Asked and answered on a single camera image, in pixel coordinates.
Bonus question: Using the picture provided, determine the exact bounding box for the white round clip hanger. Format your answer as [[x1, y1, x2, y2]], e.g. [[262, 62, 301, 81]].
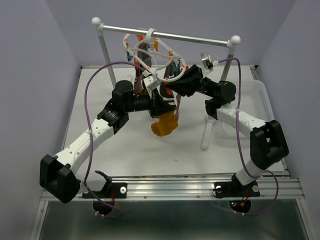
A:
[[122, 28, 187, 83]]

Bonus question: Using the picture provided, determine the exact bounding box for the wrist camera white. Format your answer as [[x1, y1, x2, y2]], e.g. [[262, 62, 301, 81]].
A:
[[200, 52, 219, 79], [143, 74, 161, 91]]

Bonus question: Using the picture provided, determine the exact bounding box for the teal clothespin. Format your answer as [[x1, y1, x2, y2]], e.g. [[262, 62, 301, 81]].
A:
[[173, 59, 181, 75]]

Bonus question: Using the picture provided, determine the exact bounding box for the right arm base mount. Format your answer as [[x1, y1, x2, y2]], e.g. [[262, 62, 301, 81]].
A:
[[212, 181, 261, 199]]

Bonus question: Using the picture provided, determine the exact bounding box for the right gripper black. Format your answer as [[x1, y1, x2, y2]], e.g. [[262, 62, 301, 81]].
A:
[[164, 65, 216, 99]]

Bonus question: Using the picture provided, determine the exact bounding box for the grey sock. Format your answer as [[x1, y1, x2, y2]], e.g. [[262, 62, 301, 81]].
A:
[[163, 65, 175, 79], [137, 43, 152, 67]]

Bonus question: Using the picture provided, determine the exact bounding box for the white plastic basket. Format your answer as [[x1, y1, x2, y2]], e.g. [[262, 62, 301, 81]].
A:
[[219, 80, 275, 138]]

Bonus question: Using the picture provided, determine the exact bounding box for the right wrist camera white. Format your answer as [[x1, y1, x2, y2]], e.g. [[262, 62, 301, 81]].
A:
[[200, 52, 219, 79]]

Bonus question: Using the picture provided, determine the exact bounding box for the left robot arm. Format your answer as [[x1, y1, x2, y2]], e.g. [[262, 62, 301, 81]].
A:
[[39, 80, 175, 204]]

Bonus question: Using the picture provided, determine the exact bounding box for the beige striped sock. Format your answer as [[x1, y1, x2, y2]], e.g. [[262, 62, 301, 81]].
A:
[[175, 94, 182, 121]]

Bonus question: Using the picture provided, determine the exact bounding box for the aluminium rail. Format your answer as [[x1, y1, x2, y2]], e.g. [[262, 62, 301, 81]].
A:
[[113, 176, 305, 202]]

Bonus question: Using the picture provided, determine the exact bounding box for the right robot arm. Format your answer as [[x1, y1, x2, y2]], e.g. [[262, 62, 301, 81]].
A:
[[166, 65, 289, 195]]

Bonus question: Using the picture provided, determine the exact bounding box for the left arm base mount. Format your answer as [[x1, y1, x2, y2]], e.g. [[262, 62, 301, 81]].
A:
[[87, 170, 128, 199]]

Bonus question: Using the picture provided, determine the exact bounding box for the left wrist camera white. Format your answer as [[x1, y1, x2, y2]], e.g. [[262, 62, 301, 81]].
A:
[[143, 74, 161, 91]]

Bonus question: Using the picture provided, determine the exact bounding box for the white clothes rack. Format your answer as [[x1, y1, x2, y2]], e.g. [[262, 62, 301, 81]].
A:
[[91, 16, 242, 151]]

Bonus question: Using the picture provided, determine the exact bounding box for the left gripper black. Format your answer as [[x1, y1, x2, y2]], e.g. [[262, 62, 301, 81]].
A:
[[124, 87, 175, 119]]

